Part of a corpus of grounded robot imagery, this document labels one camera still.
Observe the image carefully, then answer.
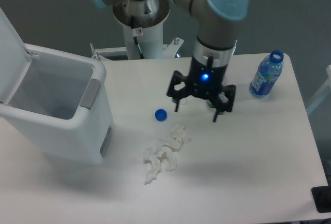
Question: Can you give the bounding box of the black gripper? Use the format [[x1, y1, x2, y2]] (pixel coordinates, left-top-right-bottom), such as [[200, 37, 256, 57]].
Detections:
[[167, 56, 236, 123]]

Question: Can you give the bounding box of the white push-lid trash can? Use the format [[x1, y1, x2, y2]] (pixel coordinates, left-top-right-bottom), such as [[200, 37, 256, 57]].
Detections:
[[1, 13, 114, 165]]

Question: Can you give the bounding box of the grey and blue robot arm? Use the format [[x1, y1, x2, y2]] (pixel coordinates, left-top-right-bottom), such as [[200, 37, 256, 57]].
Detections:
[[93, 0, 250, 115]]

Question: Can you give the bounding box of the small clear green-label bottle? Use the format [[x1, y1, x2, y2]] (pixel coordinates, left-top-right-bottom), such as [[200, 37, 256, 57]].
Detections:
[[206, 92, 229, 109]]

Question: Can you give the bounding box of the blue bottle cap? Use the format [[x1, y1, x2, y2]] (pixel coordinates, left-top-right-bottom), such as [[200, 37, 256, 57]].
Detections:
[[155, 109, 168, 122]]

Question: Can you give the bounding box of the crumpled white tissue rear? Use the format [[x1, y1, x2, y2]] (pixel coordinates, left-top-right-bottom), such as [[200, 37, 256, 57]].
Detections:
[[158, 123, 190, 152]]

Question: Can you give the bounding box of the crumpled white tissue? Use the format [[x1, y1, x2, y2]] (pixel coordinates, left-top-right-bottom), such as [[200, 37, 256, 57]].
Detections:
[[143, 143, 177, 185], [158, 123, 190, 152]]

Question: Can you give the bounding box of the blue plastic drink bottle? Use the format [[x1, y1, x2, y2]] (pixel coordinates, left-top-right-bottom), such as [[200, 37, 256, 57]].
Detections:
[[249, 50, 284, 98]]

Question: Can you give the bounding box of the crumpled white tissue front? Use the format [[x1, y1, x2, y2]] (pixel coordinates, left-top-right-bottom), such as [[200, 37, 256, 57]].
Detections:
[[143, 143, 177, 185]]

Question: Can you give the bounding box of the black device at table edge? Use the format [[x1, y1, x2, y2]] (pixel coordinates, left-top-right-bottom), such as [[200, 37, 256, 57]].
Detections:
[[311, 186, 330, 213]]

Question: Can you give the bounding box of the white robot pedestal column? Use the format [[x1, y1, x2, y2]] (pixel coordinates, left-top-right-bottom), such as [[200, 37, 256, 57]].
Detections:
[[113, 0, 184, 60]]

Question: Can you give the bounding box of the white metal frame bracket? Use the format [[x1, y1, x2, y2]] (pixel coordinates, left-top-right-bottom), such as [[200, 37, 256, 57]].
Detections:
[[89, 43, 128, 61]]

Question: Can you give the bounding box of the white frame at right edge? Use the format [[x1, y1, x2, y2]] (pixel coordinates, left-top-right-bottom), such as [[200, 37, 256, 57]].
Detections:
[[306, 65, 330, 115]]

